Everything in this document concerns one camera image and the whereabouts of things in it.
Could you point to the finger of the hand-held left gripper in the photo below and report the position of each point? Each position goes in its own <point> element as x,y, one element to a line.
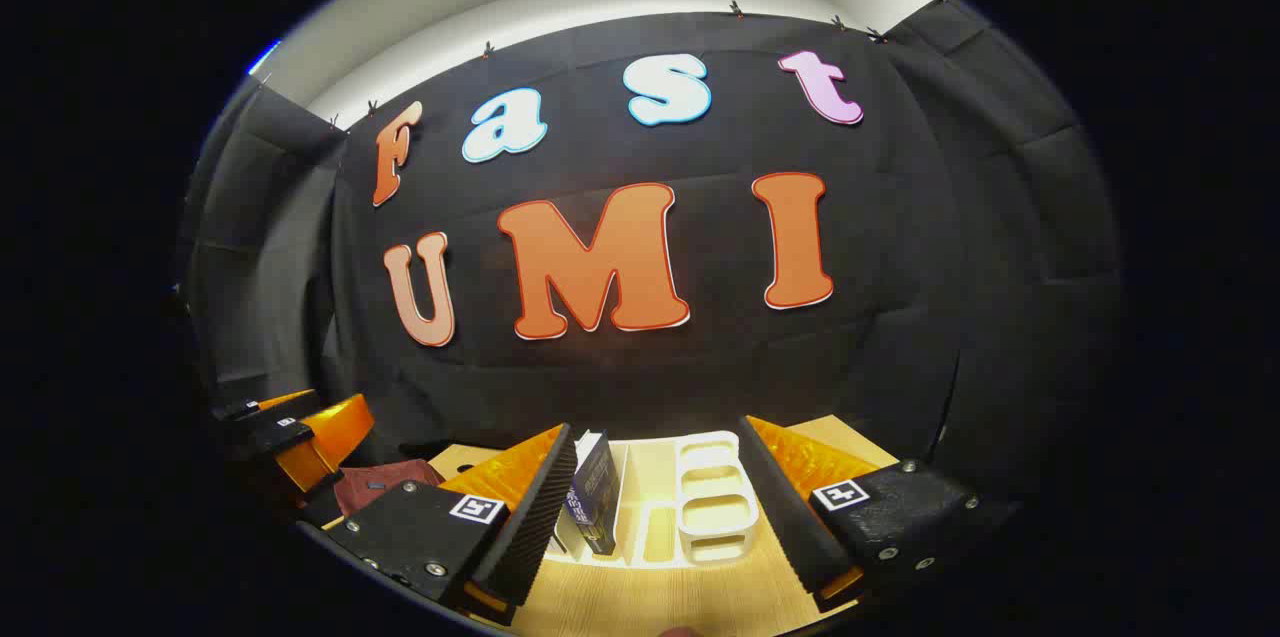
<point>325,437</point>
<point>262,407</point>

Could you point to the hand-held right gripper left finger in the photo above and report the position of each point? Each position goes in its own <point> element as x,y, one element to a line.
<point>535,527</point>

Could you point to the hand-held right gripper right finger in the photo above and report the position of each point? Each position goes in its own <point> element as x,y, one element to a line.
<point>785,507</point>

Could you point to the dark blue cover book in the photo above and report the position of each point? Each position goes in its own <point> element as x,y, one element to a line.
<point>597,497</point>

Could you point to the dark red schoolbag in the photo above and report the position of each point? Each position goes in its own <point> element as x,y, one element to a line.
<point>385,482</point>

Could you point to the white bookshelf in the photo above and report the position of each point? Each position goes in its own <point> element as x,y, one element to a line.
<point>710,517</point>

